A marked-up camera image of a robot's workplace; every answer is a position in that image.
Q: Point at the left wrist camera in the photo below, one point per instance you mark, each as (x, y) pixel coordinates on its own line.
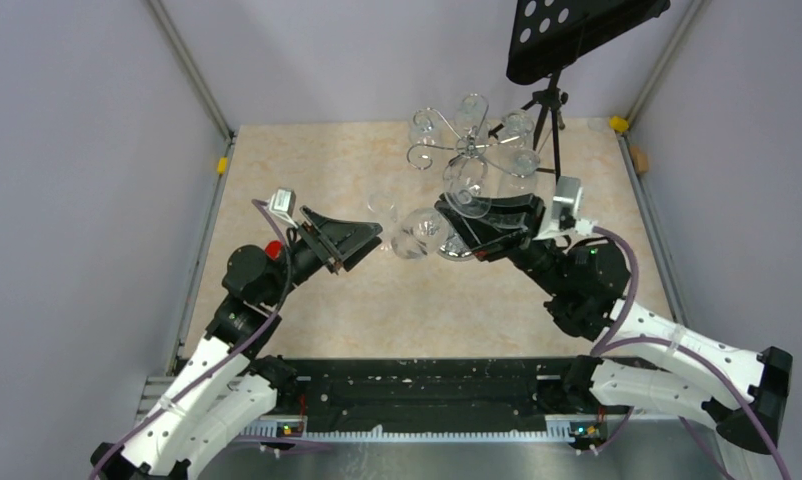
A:
(282, 202)

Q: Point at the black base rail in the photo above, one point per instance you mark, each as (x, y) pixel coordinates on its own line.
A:
(425, 398)

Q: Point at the back right hanging glass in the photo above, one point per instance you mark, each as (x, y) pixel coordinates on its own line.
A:
(517, 130)

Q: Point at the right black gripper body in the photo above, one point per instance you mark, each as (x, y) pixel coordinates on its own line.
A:
(511, 242)

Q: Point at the clear wine glass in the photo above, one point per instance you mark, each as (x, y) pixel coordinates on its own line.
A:
(429, 231)
(384, 210)

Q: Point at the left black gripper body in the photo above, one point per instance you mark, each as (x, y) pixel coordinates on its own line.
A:
(318, 243)

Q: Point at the black music stand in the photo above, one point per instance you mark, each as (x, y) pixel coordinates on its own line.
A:
(549, 36)

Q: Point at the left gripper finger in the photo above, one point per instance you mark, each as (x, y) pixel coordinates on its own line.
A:
(355, 256)
(344, 233)

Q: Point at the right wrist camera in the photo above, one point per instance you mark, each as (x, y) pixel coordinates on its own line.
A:
(566, 203)

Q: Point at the yellow left edge clip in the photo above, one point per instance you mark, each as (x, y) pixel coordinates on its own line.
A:
(222, 166)

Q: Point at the yellow corner clip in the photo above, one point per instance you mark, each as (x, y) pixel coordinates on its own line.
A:
(619, 124)

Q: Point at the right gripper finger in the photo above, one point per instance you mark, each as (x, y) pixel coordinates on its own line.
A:
(517, 207)
(476, 234)

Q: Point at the chrome wine glass rack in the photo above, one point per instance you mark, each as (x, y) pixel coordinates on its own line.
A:
(484, 147)

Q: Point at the right hanging wine glass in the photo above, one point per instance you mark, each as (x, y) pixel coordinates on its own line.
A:
(518, 173)

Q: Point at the red yellow toy block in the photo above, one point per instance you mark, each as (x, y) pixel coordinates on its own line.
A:
(274, 249)

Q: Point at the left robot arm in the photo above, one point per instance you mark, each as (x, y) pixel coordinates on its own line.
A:
(225, 385)

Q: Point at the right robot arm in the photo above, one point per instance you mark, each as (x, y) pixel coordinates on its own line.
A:
(639, 359)

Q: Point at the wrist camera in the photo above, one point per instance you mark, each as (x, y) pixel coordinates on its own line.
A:
(566, 203)
(282, 202)

